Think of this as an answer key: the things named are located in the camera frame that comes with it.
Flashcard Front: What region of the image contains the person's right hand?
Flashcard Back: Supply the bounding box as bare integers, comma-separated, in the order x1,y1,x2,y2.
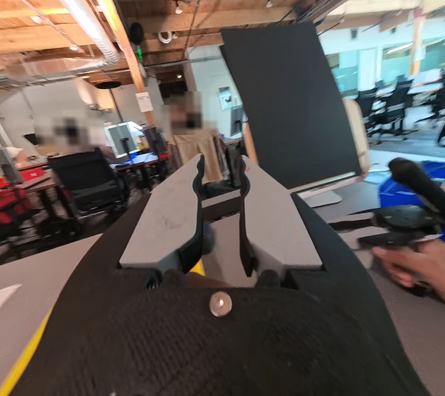
371,238,445,300

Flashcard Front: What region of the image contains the black office chair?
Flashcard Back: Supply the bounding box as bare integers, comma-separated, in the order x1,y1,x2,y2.
48,149,131,224
356,80,418,143

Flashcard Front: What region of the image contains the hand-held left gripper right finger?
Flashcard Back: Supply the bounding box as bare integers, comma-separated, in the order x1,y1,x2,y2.
239,156,323,277

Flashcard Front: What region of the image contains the beige hanging cloth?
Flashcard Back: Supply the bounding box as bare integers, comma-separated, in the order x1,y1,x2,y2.
173,132,226,186

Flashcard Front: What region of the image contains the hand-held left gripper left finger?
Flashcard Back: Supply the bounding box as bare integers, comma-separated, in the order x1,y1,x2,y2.
120,154,206,273

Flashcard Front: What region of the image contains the blue plastic bin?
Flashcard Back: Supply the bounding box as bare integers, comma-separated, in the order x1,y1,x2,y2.
378,162,445,210

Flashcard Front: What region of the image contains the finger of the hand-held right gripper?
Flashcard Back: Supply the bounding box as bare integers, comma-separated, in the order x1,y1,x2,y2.
327,211,379,232
341,228,411,250

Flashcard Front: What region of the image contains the yellow plastic bin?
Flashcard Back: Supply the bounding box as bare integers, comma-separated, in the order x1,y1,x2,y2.
0,261,206,396

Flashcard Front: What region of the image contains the red storage crate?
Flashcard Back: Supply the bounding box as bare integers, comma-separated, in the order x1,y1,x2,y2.
0,167,46,233

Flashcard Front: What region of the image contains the white paper sign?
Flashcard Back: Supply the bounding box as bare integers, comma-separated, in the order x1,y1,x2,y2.
136,92,153,113

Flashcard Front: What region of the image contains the black computer monitor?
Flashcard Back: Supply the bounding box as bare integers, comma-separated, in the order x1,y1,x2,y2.
220,22,363,193

